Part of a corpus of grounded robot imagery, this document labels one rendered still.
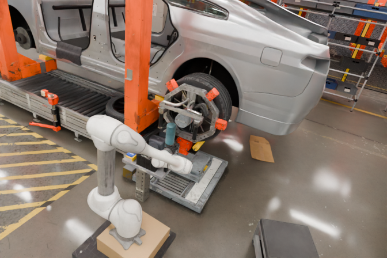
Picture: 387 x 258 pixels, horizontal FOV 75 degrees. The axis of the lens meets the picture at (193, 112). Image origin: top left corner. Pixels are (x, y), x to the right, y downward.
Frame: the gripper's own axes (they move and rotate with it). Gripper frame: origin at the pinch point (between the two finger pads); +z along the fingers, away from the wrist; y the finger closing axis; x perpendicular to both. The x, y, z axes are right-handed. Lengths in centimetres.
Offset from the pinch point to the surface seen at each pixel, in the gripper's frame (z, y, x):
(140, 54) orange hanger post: 2, 51, -67
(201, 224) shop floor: 11, -37, 70
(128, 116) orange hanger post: 19, 61, -5
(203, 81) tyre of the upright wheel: 26, -2, -56
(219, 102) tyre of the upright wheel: 27, -21, -41
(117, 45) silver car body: 151, 176, -62
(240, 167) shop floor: 107, -53, 44
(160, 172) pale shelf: -3.4, 8.5, 27.2
